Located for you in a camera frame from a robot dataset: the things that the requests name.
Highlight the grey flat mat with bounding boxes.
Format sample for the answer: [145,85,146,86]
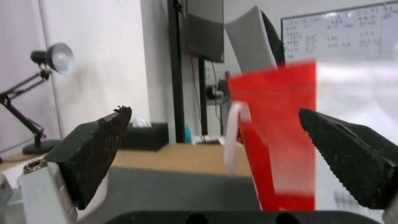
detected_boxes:
[77,166,263,221]

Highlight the whiteboard with writing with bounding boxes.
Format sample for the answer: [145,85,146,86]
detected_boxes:
[280,0,398,63]

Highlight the thin black cable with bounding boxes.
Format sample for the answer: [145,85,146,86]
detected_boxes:
[190,57,218,136]

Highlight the red takeout bag white handles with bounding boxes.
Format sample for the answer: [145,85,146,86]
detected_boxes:
[224,59,318,212]

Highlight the black tissue box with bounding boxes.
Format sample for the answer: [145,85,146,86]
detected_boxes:
[119,118,169,152]

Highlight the black desk lamp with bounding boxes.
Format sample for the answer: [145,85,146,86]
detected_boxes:
[0,42,76,155]

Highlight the dark monitor on pole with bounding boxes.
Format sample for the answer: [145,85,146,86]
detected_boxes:
[167,0,225,143]

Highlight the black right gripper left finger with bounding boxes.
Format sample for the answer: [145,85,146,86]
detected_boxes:
[17,105,133,224]

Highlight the small blue bottle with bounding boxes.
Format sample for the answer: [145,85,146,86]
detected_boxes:
[185,125,195,144]

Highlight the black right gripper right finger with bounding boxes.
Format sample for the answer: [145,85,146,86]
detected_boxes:
[298,108,398,224]

